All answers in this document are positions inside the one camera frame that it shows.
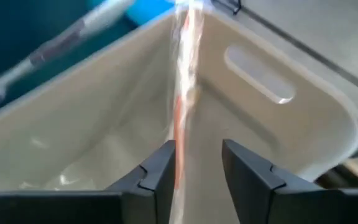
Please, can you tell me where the teal plastic bin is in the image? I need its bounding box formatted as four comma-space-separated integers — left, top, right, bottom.
0, 0, 175, 118

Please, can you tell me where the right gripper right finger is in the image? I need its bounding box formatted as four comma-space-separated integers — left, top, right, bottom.
221, 138, 358, 224

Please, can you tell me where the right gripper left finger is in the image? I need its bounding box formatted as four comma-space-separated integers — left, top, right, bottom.
0, 139, 177, 224

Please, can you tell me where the translucent cream plastic bin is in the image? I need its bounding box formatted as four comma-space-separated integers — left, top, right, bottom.
0, 4, 358, 200

